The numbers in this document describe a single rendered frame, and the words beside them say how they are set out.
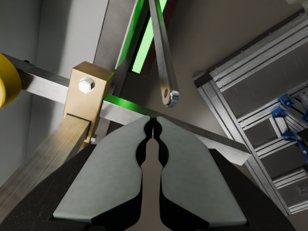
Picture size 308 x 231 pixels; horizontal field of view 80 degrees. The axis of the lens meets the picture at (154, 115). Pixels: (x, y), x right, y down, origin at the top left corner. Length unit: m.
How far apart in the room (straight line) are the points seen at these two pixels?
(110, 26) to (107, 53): 0.05
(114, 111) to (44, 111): 0.38
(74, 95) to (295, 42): 0.99
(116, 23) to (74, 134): 0.25
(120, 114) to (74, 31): 0.30
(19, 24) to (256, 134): 1.15
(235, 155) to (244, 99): 0.74
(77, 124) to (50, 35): 0.32
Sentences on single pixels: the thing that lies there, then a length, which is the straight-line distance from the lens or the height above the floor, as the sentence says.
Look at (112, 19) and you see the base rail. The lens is 0.42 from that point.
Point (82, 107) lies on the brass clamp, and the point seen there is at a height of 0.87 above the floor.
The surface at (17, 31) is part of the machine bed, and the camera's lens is 0.51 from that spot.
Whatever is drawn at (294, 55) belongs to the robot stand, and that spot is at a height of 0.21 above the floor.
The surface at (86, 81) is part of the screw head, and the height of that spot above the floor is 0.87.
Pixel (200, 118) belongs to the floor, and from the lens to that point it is 1.31.
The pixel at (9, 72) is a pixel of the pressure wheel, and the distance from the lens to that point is 0.30.
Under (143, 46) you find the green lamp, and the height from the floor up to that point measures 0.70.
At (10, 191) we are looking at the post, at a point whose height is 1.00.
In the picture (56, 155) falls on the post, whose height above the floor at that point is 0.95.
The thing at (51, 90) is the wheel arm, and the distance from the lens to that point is 0.32.
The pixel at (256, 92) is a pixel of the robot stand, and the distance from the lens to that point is 1.09.
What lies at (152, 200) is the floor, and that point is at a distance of 1.83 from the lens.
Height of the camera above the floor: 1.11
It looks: 62 degrees down
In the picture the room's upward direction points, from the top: 178 degrees counter-clockwise
